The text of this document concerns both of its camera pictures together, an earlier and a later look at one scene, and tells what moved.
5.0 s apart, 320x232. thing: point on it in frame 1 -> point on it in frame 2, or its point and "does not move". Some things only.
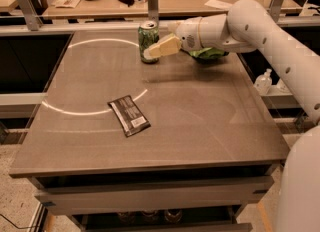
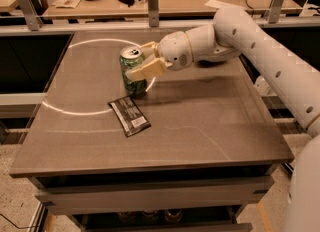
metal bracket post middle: x=153 y=3 does not move
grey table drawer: x=231 y=192 does not move
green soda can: x=148 y=35 -> x=130 y=57
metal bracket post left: x=33 y=18 does not move
